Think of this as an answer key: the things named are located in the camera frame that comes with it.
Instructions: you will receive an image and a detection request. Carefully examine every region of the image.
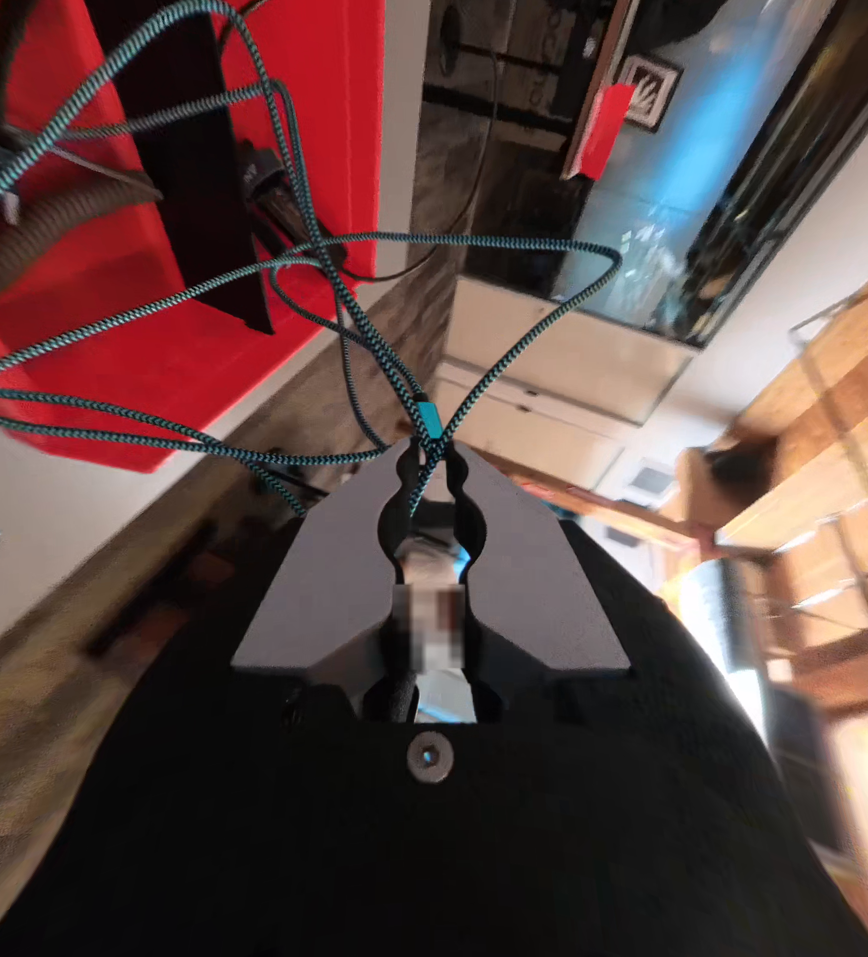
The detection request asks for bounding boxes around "black adapter block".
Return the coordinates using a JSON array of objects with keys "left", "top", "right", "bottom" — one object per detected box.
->
[{"left": 236, "top": 138, "right": 293, "bottom": 206}]

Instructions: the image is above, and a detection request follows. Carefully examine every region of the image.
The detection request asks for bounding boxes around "teal braided usb cable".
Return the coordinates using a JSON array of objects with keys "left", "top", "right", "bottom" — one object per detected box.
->
[{"left": 0, "top": 0, "right": 623, "bottom": 518}]

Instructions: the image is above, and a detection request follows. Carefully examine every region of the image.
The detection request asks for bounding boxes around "framed leaf picture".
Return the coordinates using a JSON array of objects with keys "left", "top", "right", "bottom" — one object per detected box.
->
[{"left": 617, "top": 54, "right": 683, "bottom": 134}]

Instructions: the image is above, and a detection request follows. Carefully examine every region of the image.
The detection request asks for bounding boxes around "grey cable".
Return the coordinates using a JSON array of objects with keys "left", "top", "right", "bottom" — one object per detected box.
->
[{"left": 0, "top": 179, "right": 164, "bottom": 308}]

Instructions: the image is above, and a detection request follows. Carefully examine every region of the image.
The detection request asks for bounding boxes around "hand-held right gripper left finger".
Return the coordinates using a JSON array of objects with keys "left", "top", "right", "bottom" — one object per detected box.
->
[{"left": 231, "top": 440, "right": 424, "bottom": 707}]

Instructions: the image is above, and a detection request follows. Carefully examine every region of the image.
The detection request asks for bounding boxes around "wooden shelf unit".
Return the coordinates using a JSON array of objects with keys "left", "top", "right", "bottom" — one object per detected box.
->
[{"left": 658, "top": 239, "right": 868, "bottom": 719}]

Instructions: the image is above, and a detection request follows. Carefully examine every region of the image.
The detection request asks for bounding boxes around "red plastic bin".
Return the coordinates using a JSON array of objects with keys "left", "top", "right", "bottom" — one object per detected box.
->
[{"left": 0, "top": 0, "right": 386, "bottom": 474}]

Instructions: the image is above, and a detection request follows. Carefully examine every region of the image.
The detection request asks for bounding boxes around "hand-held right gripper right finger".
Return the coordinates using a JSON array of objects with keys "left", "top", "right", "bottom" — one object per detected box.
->
[{"left": 445, "top": 440, "right": 633, "bottom": 707}]

